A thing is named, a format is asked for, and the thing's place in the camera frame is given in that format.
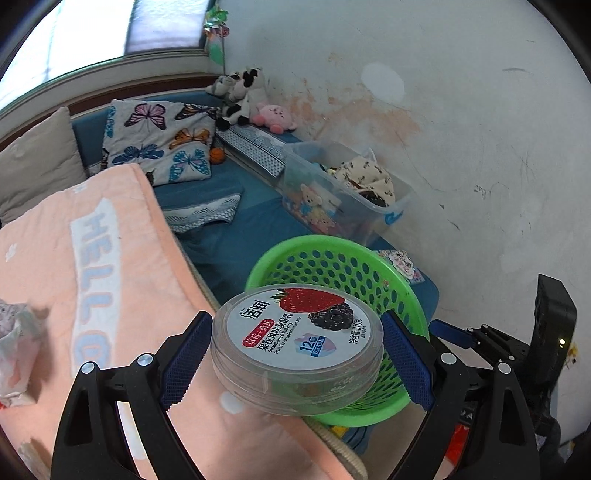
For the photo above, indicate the cartoon sticker book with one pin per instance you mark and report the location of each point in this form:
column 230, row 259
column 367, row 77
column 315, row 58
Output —
column 403, row 264

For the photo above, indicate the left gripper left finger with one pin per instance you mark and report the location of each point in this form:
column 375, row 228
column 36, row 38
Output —
column 90, row 442

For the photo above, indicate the clear plastic storage box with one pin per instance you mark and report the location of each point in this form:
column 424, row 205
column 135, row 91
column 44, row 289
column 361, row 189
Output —
column 328, row 206

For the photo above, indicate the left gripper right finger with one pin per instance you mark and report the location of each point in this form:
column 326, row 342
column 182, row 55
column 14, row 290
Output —
column 501, row 441

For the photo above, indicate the beige cushion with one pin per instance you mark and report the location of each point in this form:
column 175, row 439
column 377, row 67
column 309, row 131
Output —
column 41, row 162

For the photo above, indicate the butterfly pillow right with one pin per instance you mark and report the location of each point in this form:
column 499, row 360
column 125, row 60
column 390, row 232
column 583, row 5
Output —
column 170, row 141

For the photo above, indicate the pink plush toy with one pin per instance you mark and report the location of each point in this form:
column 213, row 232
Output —
column 276, row 118

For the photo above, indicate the grey patterned folded cloth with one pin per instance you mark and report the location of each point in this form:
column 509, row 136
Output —
column 259, row 146

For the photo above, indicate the grey white folded towel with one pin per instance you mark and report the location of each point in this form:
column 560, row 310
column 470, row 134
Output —
column 220, row 210

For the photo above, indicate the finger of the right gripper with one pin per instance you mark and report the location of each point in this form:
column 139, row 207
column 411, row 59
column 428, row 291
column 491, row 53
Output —
column 450, row 333

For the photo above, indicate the window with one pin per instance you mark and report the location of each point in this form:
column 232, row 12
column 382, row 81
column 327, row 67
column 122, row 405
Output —
column 128, row 39

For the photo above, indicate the colourful pinwheel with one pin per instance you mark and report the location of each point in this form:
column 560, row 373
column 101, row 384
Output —
column 215, row 31

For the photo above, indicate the pink hello table blanket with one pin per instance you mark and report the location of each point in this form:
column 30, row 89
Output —
column 99, row 265

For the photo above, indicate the patterned cloth in box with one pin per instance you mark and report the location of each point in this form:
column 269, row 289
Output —
column 368, row 179

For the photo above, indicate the clear berry yogurt container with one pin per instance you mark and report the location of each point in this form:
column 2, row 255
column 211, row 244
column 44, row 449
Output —
column 297, row 350

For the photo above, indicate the green plastic mesh basket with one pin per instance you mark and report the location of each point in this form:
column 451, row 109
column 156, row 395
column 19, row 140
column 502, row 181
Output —
column 352, row 268

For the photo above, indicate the black white cow plush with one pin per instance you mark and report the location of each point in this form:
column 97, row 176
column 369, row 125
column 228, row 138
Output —
column 240, row 93

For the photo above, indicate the clear plastic wrapper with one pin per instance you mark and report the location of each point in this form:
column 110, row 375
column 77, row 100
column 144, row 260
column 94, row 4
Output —
column 22, row 334

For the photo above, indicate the small orange ball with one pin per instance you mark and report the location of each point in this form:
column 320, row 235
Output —
column 216, row 156

